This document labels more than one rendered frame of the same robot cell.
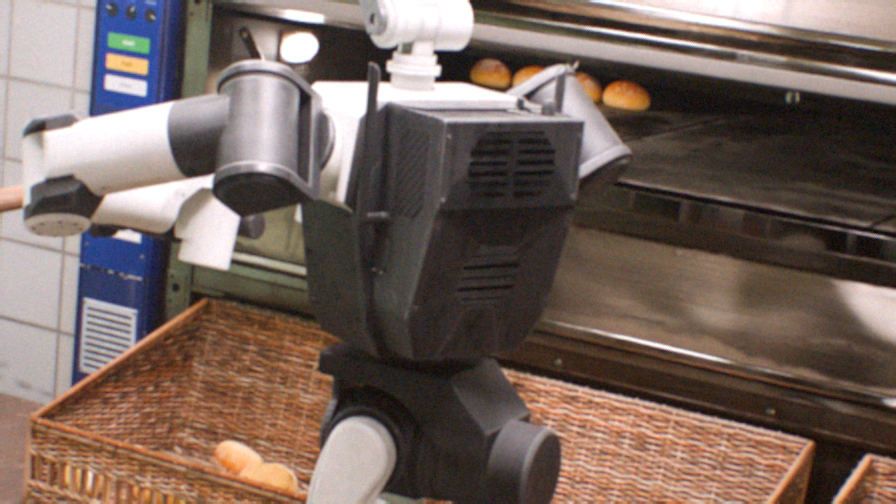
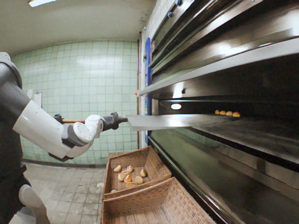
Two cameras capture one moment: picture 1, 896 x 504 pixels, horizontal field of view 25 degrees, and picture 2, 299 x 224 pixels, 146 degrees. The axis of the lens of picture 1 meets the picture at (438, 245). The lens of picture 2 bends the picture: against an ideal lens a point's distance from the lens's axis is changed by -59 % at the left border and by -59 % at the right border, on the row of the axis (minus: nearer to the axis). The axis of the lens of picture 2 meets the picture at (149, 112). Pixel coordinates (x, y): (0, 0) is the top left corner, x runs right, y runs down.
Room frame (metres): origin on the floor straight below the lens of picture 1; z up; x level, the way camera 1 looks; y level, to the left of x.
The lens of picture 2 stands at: (2.70, -0.44, 1.32)
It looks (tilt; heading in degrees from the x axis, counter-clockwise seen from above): 5 degrees down; 48
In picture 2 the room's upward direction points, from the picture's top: straight up
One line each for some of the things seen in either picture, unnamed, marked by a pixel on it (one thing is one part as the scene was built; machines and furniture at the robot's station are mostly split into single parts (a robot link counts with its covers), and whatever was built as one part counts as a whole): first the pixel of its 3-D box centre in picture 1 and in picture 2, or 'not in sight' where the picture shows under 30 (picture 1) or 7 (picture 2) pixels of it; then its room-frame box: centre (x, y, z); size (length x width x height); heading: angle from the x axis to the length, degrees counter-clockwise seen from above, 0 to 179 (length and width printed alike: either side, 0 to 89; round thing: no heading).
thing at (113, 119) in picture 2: not in sight; (109, 122); (2.96, 0.24, 1.20); 0.12 x 0.10 x 0.13; 29
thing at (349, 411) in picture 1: (393, 439); (15, 192); (2.37, 0.03, 0.98); 0.14 x 0.13 x 0.12; 155
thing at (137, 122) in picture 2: not in sight; (151, 119); (3.27, 0.18, 1.19); 0.55 x 0.36 x 0.03; 64
